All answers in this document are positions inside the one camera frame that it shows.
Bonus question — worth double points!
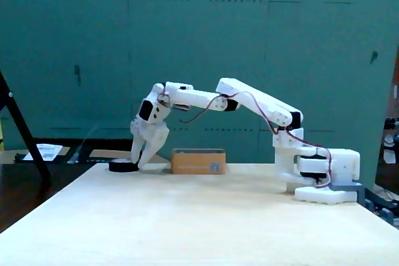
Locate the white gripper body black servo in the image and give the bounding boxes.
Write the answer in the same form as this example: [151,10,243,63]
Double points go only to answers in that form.
[130,97,171,130]

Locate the black slanted stand leg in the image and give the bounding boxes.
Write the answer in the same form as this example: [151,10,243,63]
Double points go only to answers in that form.
[0,70,52,183]

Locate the orange rectangular box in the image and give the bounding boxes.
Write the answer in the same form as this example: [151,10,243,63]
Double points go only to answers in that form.
[170,148,226,175]

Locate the black tape roll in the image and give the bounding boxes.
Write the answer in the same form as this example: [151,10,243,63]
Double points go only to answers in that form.
[108,158,140,173]

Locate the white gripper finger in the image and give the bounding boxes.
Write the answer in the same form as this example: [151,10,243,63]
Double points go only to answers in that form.
[137,123,170,170]
[130,128,147,164]

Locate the grey table clamp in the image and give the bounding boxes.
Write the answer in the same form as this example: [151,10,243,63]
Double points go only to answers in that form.
[329,183,375,212]

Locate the black tray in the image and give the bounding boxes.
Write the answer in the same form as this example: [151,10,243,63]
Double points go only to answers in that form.
[14,137,138,164]

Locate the red white servo cable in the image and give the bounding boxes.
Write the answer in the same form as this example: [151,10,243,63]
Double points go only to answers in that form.
[156,90,173,110]
[178,90,279,133]
[274,128,333,189]

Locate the printed white paper sheet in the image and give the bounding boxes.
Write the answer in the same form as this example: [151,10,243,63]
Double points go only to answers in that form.
[24,143,62,161]

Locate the white background equipment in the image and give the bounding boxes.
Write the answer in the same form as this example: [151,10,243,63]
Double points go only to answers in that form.
[382,118,399,164]

